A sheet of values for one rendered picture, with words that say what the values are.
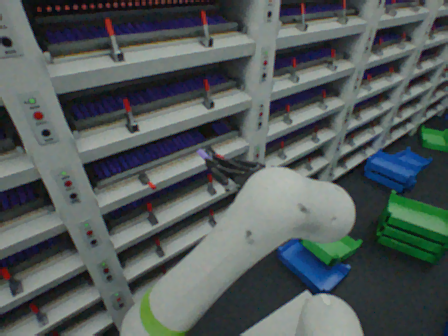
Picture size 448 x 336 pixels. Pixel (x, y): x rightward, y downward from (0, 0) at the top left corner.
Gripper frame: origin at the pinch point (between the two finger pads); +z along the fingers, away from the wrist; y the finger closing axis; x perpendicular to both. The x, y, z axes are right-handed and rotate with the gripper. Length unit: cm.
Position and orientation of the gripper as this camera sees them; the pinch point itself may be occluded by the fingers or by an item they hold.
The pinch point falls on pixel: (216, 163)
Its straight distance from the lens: 75.6
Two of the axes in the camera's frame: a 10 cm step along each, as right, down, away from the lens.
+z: -5.7, -2.6, 7.8
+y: -8.1, 3.5, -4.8
